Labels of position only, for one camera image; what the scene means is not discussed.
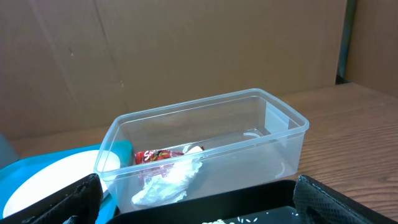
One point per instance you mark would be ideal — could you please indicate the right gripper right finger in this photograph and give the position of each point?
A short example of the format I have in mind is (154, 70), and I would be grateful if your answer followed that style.
(316, 202)

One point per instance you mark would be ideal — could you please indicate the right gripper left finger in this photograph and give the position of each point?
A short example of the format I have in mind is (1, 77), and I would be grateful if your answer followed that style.
(79, 203)

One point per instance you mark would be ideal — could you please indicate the large white plate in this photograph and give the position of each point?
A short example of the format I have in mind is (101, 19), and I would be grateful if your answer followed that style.
(51, 179)

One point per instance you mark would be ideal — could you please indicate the red snack wrapper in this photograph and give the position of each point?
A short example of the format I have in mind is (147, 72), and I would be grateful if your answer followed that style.
(156, 155)

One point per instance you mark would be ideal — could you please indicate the white napkin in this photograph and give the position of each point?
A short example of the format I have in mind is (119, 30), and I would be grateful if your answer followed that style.
(170, 189)

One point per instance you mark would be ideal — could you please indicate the teal serving tray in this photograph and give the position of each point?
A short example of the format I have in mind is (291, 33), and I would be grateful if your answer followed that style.
(13, 175)

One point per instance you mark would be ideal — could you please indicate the black plastic tray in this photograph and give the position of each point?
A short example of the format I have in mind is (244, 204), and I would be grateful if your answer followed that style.
(263, 204)

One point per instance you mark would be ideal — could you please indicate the clear plastic bin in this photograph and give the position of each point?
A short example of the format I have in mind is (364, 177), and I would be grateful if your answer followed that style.
(250, 138)

